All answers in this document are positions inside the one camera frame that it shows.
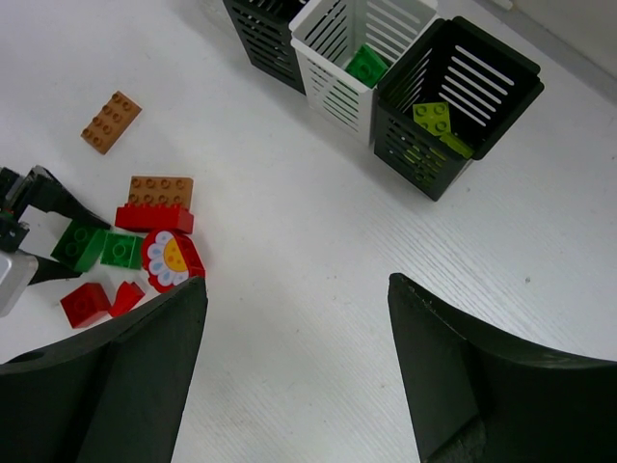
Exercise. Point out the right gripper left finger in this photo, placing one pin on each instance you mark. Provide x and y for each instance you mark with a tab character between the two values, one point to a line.
113	393

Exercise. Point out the black slotted bin centre left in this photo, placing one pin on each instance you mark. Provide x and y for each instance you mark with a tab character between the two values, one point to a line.
263	26

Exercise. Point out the small red sloped lego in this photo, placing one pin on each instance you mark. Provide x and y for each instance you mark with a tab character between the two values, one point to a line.
127	298

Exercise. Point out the orange lego brick centre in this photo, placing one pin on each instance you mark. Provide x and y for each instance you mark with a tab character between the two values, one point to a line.
165	191

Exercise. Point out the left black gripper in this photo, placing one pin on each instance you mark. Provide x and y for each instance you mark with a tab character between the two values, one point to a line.
41	190

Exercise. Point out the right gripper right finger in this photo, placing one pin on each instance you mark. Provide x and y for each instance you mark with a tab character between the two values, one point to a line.
479	394

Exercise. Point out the long red lego brick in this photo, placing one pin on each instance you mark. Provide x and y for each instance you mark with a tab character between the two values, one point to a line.
146	218

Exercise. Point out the black slotted bin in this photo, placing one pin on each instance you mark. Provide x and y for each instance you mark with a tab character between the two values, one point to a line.
263	26
486	83

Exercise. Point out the lime lego brick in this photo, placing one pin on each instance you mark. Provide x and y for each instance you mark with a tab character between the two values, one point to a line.
433	117
457	145

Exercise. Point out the black slotted bin far right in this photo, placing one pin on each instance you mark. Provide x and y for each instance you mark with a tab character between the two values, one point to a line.
486	83

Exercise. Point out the white slotted bin centre right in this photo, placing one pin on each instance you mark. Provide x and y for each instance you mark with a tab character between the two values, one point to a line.
345	47

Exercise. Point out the red square lego brick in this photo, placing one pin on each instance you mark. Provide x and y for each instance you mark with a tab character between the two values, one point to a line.
85	305

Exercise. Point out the dark green lego brick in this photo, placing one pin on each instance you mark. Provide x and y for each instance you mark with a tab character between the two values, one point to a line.
80	246
367	66
122	250

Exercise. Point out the orange flat lego plate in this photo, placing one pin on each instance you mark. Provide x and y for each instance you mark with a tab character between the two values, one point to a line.
105	128

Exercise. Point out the red flower lego piece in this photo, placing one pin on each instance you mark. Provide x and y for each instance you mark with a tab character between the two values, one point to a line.
170	258

